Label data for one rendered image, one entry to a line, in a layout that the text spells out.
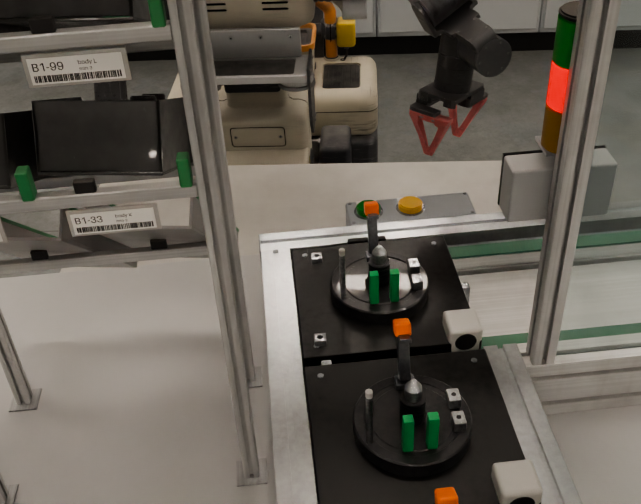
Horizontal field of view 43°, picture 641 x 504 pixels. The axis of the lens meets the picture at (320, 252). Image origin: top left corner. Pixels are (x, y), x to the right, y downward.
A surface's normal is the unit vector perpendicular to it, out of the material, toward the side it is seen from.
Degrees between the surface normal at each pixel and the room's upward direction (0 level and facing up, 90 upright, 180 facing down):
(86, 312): 0
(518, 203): 90
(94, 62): 90
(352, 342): 0
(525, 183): 90
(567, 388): 90
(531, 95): 0
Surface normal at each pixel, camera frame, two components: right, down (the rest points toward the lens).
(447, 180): -0.04, -0.79
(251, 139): -0.04, 0.71
